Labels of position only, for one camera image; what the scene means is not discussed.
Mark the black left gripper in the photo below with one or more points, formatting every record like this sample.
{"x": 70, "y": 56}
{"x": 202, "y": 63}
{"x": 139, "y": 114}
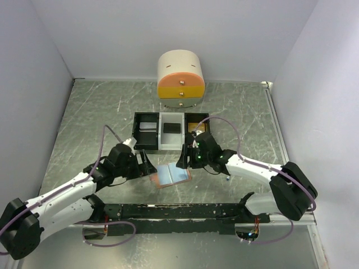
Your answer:
{"x": 145, "y": 168}

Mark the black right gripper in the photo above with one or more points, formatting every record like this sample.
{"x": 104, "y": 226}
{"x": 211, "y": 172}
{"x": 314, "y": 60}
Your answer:
{"x": 188, "y": 150}

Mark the orange leather card holder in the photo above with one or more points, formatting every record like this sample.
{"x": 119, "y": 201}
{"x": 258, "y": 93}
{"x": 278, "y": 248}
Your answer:
{"x": 168, "y": 175}

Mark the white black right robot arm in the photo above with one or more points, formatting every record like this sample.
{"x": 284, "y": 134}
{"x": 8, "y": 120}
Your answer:
{"x": 291, "y": 192}

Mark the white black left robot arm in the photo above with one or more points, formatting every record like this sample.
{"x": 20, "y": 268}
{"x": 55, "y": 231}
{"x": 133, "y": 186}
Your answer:
{"x": 24, "y": 224}

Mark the black card in tray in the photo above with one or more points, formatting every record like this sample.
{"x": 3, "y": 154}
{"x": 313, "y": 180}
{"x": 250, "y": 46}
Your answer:
{"x": 172, "y": 128}

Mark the gold card in tray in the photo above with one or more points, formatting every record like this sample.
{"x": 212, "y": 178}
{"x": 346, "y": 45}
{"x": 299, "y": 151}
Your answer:
{"x": 191, "y": 126}

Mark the white card in tray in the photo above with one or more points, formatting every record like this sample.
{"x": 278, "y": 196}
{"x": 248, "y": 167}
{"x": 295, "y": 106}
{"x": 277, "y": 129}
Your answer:
{"x": 148, "y": 126}

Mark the three-compartment black white tray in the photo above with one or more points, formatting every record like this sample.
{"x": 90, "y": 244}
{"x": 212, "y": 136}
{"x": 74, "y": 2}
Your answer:
{"x": 159, "y": 141}

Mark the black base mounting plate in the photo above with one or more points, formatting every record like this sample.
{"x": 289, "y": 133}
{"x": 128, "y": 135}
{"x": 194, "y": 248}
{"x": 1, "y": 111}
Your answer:
{"x": 174, "y": 218}

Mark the round cream drawer cabinet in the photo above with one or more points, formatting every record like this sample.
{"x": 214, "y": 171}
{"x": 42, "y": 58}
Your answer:
{"x": 180, "y": 82}

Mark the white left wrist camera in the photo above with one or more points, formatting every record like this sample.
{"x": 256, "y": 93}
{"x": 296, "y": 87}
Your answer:
{"x": 130, "y": 142}

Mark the aluminium rail front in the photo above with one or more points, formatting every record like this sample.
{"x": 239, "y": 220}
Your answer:
{"x": 308, "y": 218}

